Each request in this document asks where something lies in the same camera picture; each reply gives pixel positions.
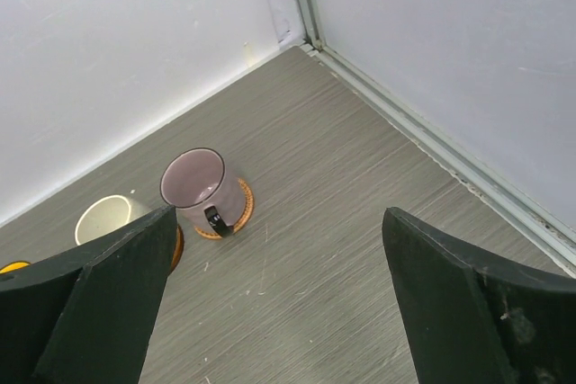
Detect aluminium corner frame post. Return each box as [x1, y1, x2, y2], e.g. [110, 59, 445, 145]
[297, 0, 575, 277]

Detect white ceramic mug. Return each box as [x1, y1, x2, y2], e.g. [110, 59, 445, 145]
[75, 194, 150, 246]

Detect yellow glass mug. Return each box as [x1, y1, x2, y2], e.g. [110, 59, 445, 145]
[0, 261, 30, 273]

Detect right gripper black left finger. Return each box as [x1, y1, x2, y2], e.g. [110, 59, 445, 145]
[1, 206, 177, 383]

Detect purple glass mug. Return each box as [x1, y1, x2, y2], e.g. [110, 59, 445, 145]
[160, 147, 245, 237]

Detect woven rattan coaster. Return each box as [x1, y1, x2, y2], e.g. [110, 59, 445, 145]
[193, 178, 255, 240]

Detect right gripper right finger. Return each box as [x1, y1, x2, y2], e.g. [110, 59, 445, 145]
[382, 208, 575, 383]

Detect brown wooden coaster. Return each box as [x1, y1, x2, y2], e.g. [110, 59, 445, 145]
[170, 225, 185, 272]

